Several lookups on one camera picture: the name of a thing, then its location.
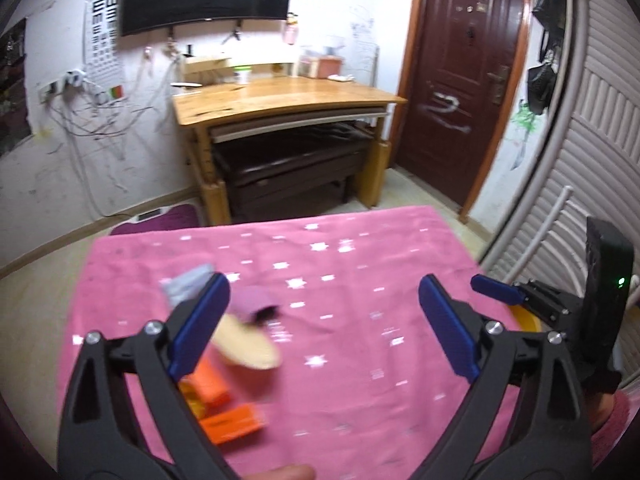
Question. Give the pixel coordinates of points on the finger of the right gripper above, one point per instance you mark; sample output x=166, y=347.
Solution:
x=554, y=307

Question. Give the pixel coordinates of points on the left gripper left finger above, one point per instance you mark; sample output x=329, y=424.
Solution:
x=100, y=436

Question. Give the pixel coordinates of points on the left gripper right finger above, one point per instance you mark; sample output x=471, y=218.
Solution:
x=523, y=417

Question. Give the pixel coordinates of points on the pink sleeve forearm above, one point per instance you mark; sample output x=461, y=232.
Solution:
x=603, y=441

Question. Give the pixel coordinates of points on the person's right hand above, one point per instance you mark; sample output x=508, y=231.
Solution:
x=600, y=407

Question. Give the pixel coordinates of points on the person's left hand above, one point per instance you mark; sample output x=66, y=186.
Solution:
x=290, y=472

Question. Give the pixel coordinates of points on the white louvered cabinet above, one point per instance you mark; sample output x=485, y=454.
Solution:
x=590, y=164

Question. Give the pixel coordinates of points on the pink star tablecloth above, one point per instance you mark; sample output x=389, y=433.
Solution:
x=363, y=390

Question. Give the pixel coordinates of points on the purple floor mat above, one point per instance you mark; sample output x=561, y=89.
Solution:
x=168, y=218

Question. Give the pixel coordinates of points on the dark bench under desk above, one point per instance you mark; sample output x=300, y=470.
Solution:
x=263, y=169

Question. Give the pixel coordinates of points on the dark red door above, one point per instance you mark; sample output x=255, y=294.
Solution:
x=462, y=63

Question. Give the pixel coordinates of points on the wooden desk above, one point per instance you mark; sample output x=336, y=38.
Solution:
x=227, y=112

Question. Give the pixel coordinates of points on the white power strip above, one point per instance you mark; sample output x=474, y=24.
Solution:
x=71, y=79

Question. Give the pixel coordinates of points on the pink storage box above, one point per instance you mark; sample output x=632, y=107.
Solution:
x=319, y=67

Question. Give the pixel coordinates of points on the eye chart poster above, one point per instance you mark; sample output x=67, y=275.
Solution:
x=104, y=78

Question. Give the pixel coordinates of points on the black wall panel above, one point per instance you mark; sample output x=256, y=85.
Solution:
x=14, y=126

